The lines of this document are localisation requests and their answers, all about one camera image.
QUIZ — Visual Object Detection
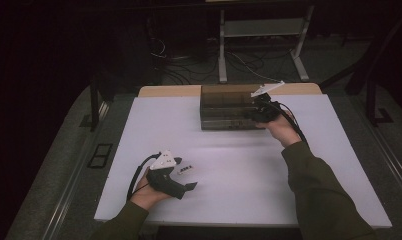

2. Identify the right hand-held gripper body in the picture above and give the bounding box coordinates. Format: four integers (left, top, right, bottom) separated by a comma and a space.
244, 80, 287, 123

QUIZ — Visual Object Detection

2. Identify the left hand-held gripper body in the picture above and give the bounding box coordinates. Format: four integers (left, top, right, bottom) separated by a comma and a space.
145, 149, 187, 201

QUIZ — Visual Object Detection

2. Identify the smoked acrylic drawer box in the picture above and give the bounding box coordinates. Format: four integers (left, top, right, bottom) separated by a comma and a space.
199, 84, 271, 131

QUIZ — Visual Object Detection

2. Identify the smoked acrylic compartment drawer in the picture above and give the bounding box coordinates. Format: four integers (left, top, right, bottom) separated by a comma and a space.
200, 106, 268, 131

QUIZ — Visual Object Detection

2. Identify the person's left hand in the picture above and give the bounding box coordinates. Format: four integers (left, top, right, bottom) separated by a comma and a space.
130, 169, 173, 212

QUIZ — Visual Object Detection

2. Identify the person's right hand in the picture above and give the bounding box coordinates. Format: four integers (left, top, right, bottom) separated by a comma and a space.
254, 110, 303, 149

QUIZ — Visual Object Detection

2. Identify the grey metal stand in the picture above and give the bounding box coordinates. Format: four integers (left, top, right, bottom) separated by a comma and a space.
217, 3, 316, 84

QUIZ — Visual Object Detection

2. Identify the black metal stand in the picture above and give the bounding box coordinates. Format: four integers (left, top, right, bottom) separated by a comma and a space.
318, 8, 402, 128
78, 63, 114, 132

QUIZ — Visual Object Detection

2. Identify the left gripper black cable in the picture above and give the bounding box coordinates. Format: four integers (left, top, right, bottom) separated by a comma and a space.
126, 152, 162, 202

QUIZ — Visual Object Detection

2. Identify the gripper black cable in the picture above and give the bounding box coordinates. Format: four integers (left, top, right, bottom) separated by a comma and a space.
126, 152, 162, 202
271, 100, 311, 148

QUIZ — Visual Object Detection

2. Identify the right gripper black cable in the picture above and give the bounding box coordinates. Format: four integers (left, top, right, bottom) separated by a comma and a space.
271, 100, 311, 148

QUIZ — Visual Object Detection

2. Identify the white floor cable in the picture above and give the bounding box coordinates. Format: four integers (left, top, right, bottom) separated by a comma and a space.
227, 50, 284, 84

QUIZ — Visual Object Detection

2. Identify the bundle of black floor cables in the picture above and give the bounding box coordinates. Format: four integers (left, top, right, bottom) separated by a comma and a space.
150, 35, 221, 86

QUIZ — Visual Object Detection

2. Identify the aluminium floor rail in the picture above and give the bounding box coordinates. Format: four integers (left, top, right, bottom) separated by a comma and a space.
365, 123, 402, 209
40, 99, 112, 240

